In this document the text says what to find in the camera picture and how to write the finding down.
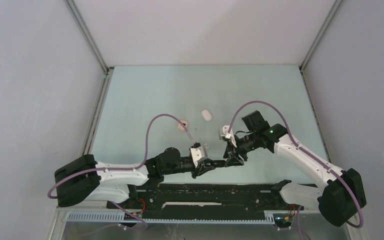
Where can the aluminium frame post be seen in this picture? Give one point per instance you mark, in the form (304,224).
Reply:
(104,81)
(333,11)

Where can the black oval earbud case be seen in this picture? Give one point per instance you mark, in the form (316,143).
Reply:
(222,163)

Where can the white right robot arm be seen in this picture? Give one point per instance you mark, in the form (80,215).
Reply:
(337,194)

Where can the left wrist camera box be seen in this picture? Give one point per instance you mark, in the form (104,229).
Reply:
(198,155)

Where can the white oval earbud case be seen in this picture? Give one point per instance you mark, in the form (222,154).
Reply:
(206,115)

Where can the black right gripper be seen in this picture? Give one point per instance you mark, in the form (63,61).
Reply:
(237,150)

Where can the aluminium frame post right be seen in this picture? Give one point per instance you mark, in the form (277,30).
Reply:
(333,11)

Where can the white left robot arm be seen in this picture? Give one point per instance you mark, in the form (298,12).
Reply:
(85,179)

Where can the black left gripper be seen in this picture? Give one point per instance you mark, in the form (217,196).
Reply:
(202,167)

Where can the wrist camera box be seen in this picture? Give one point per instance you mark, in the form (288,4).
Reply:
(227,135)
(198,155)

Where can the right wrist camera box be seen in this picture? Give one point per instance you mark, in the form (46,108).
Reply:
(227,135)

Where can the pink square earbud case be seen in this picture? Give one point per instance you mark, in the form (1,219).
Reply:
(183,125)

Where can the aluminium frame post left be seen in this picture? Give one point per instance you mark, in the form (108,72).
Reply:
(104,81)

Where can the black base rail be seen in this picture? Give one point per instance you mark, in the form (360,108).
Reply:
(208,202)

